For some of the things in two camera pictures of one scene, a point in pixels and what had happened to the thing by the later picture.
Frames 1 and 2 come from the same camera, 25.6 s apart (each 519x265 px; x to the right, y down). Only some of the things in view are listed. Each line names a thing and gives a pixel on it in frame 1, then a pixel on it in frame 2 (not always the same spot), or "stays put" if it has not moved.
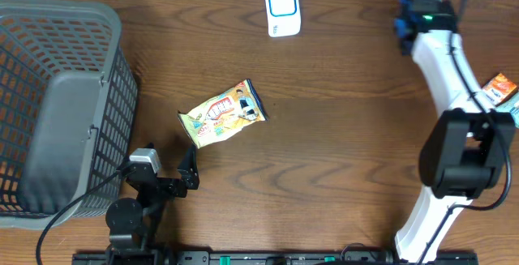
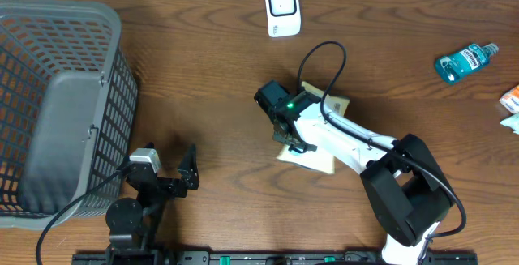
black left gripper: x=189 y=175 stays put
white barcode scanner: x=282 y=9 stays put
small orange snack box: x=498 y=89 to x=510 y=100
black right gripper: x=444 y=8 to x=278 y=137
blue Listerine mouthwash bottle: x=406 y=26 to x=449 y=67
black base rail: x=274 y=258 stays put
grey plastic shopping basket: x=68 y=109 stays put
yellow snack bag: x=223 y=116 to x=314 y=160
